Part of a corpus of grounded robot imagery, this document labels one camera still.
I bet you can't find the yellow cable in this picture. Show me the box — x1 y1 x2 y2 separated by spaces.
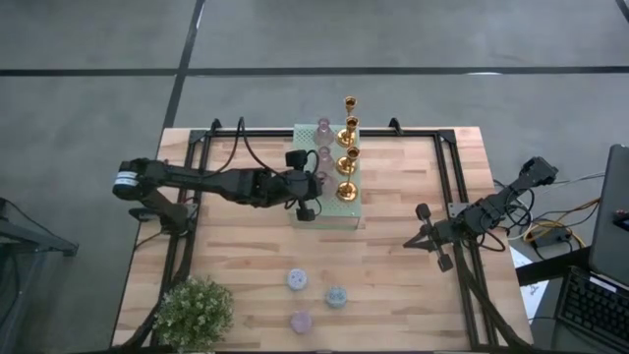
521 196 601 250

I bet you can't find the black aluminium table frame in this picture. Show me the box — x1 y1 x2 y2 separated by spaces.
132 117 537 354

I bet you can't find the green artificial potted plant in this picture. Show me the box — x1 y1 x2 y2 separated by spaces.
152 274 236 353

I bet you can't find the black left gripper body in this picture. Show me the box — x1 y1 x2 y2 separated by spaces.
284 149 318 222

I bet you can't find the tall gold candlestick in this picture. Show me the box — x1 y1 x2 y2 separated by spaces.
335 95 359 148
336 115 362 176
337 146 362 204

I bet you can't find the black keyboard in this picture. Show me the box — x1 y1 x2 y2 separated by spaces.
554 265 629 353

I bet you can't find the dark metal stand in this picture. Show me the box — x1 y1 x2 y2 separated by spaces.
0 196 80 354

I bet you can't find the white paper sheet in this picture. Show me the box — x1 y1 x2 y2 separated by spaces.
508 245 550 324

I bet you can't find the green floral candle tin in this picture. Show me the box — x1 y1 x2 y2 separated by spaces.
324 285 348 310

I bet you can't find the pink ribbed glass candle holder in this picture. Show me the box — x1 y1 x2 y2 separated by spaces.
315 116 332 148
316 146 335 174
316 170 341 202

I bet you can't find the purple floral candle tin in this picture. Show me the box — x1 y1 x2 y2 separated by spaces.
286 267 310 292

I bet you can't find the black power brick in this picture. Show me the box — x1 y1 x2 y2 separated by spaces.
533 228 574 250

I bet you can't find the pink floral candle tin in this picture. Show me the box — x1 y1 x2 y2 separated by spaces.
289 309 314 335

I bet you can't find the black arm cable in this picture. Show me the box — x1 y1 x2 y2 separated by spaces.
223 116 276 173

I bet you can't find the grey laptop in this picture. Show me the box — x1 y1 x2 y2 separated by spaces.
588 144 629 287

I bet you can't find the green perforated metal riser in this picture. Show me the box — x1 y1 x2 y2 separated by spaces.
291 123 364 231

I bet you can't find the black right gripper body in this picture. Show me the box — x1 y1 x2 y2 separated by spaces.
415 203 462 273

